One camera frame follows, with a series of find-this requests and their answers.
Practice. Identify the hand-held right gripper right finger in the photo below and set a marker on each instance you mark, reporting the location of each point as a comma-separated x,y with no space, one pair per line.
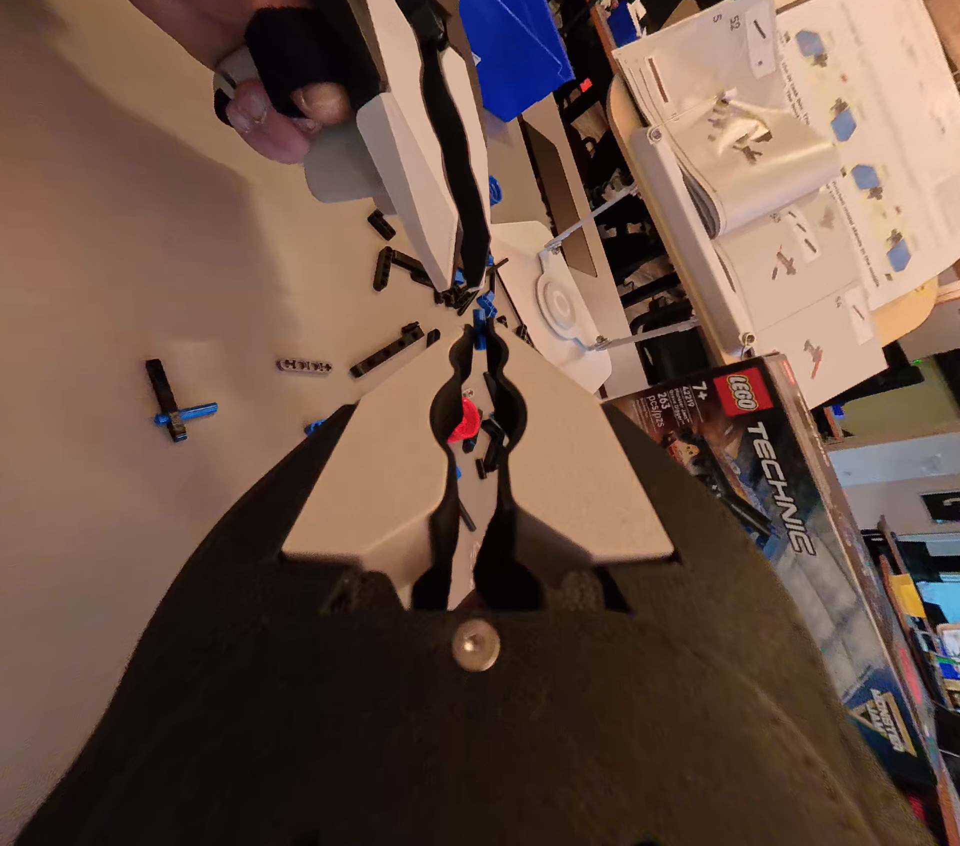
592,486

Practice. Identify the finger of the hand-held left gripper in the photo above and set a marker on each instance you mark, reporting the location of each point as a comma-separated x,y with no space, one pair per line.
465,103
405,133

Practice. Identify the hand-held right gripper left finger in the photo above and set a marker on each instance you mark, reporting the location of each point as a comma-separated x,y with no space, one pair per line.
367,486

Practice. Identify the blue toy pin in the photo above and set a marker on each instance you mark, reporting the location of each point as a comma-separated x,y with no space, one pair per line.
199,411
480,328

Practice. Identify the black thin beam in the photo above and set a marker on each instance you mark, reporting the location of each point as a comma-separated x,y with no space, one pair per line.
161,388

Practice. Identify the grey desk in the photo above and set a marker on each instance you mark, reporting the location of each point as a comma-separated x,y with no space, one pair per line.
112,223

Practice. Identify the blue storage bin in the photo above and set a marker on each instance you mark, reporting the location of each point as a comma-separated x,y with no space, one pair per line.
510,36

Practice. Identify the red toy wheel hub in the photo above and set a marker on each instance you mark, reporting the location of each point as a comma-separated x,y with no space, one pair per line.
466,420

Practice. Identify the scattered black toy beams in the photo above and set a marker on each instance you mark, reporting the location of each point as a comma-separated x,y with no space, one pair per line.
386,357

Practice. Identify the grey small connector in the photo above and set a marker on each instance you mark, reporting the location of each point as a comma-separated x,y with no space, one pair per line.
304,365

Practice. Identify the dark toy set box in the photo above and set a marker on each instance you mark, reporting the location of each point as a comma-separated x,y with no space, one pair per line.
787,486

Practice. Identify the white book stand ledge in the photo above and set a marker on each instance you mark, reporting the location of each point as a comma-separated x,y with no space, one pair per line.
690,238

